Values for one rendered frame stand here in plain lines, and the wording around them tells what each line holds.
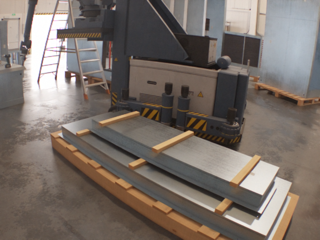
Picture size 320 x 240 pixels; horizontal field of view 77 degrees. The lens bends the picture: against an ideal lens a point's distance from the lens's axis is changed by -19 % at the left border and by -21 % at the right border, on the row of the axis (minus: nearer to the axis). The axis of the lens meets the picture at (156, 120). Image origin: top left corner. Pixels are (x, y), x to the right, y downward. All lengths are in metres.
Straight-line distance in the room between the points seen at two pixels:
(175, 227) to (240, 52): 7.01
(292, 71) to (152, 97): 4.32
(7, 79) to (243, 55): 6.66
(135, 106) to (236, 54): 5.76
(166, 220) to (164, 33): 2.00
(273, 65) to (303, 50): 1.04
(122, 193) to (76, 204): 0.36
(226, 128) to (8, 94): 3.42
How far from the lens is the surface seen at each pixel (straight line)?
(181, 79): 2.72
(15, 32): 14.31
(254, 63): 7.98
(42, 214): 1.82
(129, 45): 3.03
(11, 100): 4.36
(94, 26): 3.06
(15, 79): 4.32
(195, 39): 2.79
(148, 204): 1.65
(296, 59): 6.35
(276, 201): 1.71
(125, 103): 2.82
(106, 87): 4.66
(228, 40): 8.19
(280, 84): 6.59
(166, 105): 2.61
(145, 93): 2.92
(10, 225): 1.80
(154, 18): 2.89
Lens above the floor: 1.20
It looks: 21 degrees down
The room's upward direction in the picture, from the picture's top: 4 degrees clockwise
